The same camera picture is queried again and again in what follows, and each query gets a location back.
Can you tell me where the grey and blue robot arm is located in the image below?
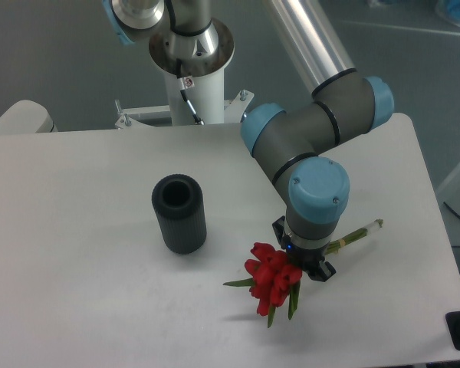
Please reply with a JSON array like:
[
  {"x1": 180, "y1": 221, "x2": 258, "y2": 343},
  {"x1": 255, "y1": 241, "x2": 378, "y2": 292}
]
[{"x1": 103, "y1": 1, "x2": 394, "y2": 281}]

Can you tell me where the black ribbed vase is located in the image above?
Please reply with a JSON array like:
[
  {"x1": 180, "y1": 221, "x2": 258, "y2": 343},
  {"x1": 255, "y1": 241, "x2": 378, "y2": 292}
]
[{"x1": 151, "y1": 174, "x2": 207, "y2": 255}]

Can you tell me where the blue bag top right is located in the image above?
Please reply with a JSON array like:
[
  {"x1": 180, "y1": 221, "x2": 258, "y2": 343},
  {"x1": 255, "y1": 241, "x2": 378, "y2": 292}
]
[{"x1": 435, "y1": 0, "x2": 460, "y2": 27}]

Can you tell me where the red tulip bouquet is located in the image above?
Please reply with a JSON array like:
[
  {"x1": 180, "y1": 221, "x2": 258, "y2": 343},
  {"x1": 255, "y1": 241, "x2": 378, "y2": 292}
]
[{"x1": 222, "y1": 218, "x2": 384, "y2": 329}]

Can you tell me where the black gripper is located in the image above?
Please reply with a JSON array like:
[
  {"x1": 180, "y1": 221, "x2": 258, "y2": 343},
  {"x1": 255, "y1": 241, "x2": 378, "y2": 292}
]
[{"x1": 272, "y1": 215, "x2": 337, "y2": 282}]

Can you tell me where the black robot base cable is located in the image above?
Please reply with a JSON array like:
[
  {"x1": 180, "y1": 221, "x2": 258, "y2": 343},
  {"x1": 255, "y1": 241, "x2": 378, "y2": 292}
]
[{"x1": 175, "y1": 57, "x2": 205, "y2": 126}]

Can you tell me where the black cable on right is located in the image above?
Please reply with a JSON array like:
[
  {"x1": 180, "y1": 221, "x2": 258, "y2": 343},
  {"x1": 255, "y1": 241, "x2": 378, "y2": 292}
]
[{"x1": 443, "y1": 202, "x2": 460, "y2": 228}]

